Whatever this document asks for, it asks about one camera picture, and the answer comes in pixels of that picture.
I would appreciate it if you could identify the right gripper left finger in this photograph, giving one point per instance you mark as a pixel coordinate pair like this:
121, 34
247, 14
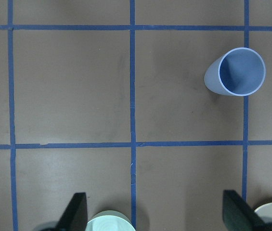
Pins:
75, 216

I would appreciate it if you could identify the green bowl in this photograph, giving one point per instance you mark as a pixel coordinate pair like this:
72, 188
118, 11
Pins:
109, 220

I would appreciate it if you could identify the blue cup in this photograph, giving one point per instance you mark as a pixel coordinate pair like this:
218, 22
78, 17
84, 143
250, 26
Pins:
239, 72

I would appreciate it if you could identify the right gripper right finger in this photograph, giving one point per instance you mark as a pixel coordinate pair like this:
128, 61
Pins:
238, 216

